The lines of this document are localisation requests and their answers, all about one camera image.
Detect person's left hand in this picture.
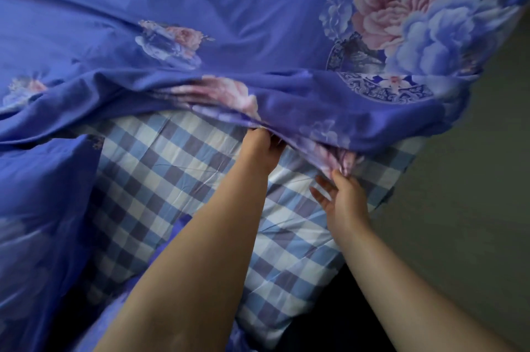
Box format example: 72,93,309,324
238,128,286,178

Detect person's right hand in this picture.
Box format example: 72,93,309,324
309,169,372,245

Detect blue floral duvet cover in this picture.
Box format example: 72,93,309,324
0,0,530,352

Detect person's right forearm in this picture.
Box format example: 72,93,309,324
336,221,518,352

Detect person's left forearm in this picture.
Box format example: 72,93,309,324
94,157,271,352

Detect blue white checkered quilt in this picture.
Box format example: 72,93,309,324
76,111,427,348

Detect person's dark trousers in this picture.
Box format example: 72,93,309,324
273,263,398,352

